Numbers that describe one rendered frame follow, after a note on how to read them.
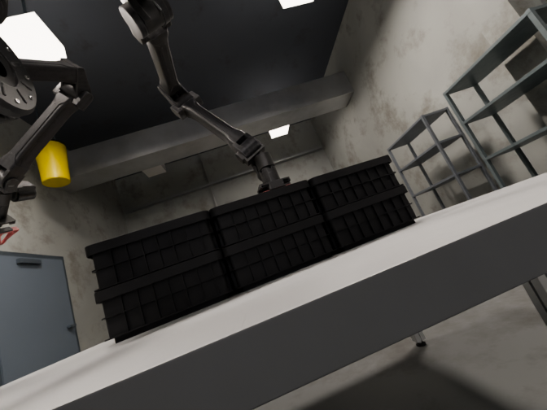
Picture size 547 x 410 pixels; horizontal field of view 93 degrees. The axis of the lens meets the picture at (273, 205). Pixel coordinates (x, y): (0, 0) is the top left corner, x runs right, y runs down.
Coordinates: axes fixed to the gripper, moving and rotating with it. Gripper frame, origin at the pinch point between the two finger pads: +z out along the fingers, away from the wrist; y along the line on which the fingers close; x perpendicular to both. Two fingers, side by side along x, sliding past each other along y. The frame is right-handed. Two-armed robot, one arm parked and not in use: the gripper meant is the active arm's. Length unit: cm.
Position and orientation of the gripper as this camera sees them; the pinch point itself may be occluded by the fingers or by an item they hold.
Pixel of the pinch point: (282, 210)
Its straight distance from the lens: 81.8
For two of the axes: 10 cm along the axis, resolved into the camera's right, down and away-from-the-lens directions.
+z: 3.4, 9.0, -2.6
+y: -9.3, 2.8, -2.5
